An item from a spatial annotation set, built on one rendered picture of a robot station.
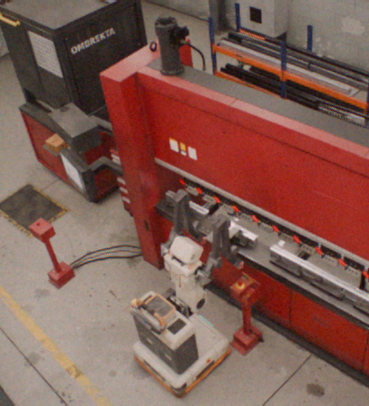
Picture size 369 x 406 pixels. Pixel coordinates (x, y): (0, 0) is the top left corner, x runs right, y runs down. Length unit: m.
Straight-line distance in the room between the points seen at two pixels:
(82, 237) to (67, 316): 1.11
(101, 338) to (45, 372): 0.61
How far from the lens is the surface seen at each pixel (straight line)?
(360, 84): 5.93
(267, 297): 5.09
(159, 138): 4.92
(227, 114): 4.12
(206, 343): 5.07
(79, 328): 5.75
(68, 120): 4.89
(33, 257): 6.57
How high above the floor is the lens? 4.51
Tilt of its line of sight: 42 degrees down
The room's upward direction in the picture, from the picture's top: 9 degrees counter-clockwise
